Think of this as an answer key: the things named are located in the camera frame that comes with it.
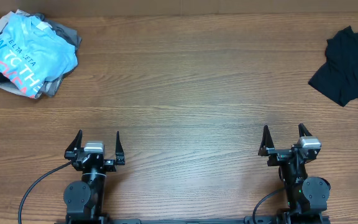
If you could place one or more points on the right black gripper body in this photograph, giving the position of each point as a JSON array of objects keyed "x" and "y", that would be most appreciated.
[{"x": 279, "y": 155}]

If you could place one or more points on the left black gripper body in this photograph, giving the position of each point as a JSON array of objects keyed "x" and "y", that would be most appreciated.
[{"x": 108, "y": 166}]

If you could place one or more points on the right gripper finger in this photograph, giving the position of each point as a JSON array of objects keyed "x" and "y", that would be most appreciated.
[
  {"x": 303, "y": 132},
  {"x": 266, "y": 141}
]

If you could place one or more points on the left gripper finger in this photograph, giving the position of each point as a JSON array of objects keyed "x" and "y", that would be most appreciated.
[
  {"x": 119, "y": 152},
  {"x": 76, "y": 143}
]

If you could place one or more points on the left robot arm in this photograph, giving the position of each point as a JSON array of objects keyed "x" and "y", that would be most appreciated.
[{"x": 84, "y": 198}]

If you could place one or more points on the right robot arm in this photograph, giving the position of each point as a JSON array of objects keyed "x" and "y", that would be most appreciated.
[{"x": 306, "y": 196}]

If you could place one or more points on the light blue printed t-shirt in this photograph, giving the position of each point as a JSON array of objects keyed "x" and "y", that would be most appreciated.
[{"x": 31, "y": 53}]

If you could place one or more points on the grey folded garment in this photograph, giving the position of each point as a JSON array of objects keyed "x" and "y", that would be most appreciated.
[{"x": 72, "y": 37}]

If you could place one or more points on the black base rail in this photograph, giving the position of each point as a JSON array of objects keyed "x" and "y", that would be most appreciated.
[{"x": 245, "y": 220}]

